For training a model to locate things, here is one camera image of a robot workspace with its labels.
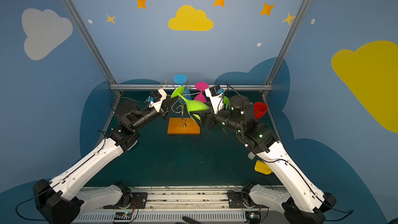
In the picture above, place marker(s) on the light green wine glass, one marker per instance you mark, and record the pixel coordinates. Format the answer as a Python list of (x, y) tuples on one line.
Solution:
[(226, 103)]

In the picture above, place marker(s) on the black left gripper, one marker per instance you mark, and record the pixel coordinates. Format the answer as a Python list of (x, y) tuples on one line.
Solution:
[(168, 104)]

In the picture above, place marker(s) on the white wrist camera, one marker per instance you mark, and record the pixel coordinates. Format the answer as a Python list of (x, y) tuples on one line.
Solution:
[(156, 99), (216, 96)]

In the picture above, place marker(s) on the red wine glass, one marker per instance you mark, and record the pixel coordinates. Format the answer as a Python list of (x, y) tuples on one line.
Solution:
[(260, 109)]

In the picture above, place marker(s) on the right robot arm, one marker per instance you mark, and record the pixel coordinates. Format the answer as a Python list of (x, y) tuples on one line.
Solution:
[(303, 202)]

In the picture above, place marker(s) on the gold wire glass rack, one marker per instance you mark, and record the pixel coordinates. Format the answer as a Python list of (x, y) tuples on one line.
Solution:
[(182, 101)]

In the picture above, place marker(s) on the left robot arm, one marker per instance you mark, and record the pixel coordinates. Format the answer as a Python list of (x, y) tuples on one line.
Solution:
[(60, 200)]

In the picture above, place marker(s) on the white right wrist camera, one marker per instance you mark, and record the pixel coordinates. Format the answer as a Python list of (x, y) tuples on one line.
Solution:
[(216, 96)]

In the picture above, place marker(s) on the yellow plastic piece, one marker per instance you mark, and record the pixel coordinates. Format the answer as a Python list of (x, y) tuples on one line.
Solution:
[(263, 168)]

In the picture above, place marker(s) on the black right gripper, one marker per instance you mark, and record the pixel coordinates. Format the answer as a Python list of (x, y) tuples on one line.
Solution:
[(206, 120)]

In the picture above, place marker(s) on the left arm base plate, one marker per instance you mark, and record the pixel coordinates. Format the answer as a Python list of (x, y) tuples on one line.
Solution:
[(135, 200)]

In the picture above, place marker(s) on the blue wine glass rear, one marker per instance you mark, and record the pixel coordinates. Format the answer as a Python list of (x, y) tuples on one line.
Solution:
[(182, 80)]

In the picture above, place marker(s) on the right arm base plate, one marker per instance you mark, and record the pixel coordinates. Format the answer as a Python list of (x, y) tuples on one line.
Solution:
[(238, 199)]

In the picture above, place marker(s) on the wooden rack base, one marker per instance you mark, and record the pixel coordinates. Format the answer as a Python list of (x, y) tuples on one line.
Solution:
[(179, 126)]

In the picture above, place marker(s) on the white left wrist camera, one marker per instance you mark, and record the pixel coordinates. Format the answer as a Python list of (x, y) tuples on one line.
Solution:
[(156, 99)]

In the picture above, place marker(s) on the magenta wine glass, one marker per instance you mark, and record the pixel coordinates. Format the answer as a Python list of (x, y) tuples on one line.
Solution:
[(201, 86)]

